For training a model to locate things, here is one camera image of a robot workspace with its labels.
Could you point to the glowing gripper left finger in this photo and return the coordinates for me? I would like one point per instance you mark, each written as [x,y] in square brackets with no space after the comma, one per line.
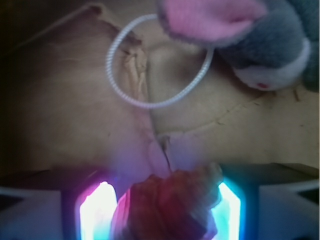
[56,205]

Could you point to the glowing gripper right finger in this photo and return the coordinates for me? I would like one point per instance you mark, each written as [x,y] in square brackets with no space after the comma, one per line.
[281,211]

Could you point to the orange spiral sea shell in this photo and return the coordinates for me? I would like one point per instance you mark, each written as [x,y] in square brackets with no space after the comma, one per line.
[178,207]

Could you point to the brown paper bag tray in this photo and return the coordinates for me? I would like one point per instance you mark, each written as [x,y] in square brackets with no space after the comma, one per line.
[57,107]

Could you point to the white elastic loop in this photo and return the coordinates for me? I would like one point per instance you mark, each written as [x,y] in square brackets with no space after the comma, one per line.
[109,60]

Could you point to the grey plush bunny toy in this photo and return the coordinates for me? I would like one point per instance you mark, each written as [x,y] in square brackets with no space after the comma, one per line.
[269,44]

